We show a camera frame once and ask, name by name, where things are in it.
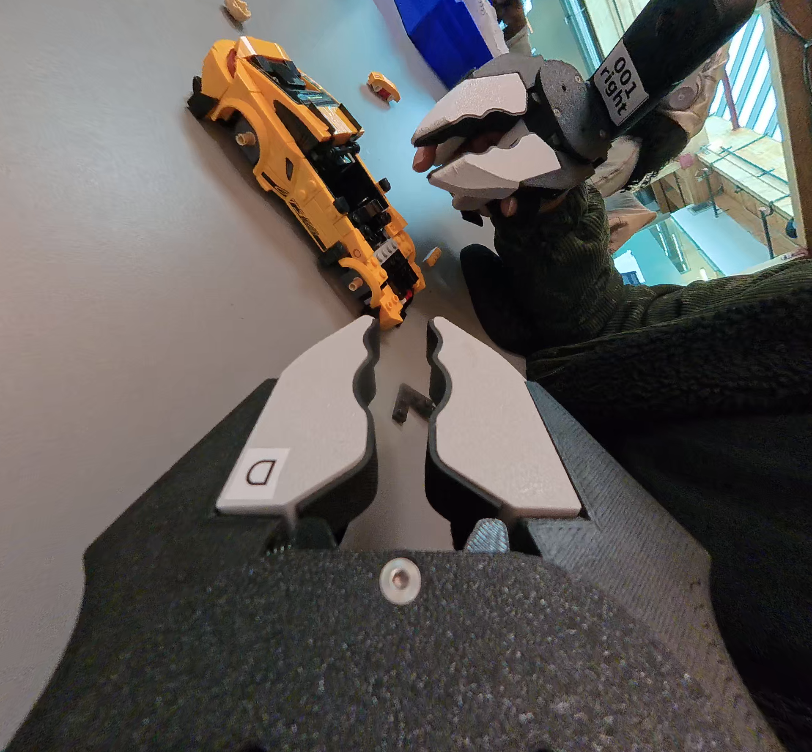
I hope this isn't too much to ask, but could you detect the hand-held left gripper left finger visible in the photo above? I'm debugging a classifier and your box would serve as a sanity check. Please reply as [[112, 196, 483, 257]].
[[216, 316, 380, 518]]

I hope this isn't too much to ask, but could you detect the black L-shaped lego plate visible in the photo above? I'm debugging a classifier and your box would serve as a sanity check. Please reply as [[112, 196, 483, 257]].
[[391, 384, 435, 424]]

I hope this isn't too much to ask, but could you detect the blue storage bin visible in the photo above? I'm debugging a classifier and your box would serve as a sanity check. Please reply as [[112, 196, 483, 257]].
[[382, 0, 502, 90]]

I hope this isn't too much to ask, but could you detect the yellow lego car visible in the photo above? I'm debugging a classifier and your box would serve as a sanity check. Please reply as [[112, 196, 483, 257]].
[[187, 36, 426, 331]]

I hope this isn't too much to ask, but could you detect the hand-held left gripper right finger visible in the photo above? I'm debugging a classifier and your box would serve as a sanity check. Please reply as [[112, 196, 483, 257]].
[[426, 317, 584, 520]]

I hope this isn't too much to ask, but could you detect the person's right hand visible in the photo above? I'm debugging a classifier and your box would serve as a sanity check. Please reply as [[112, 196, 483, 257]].
[[412, 127, 529, 174]]

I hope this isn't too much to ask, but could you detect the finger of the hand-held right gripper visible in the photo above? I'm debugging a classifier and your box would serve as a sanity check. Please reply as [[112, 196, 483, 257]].
[[428, 132, 565, 193], [411, 70, 531, 148]]

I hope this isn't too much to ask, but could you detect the person's right forearm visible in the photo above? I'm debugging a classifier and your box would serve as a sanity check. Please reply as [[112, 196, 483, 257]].
[[460, 184, 812, 385]]

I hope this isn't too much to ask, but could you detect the crumpled white paper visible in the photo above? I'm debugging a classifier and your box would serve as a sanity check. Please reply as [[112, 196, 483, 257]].
[[457, 0, 503, 57]]

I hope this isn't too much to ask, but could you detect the person's dark clothing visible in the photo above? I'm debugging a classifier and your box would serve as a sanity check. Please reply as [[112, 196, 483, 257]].
[[527, 314, 812, 752]]

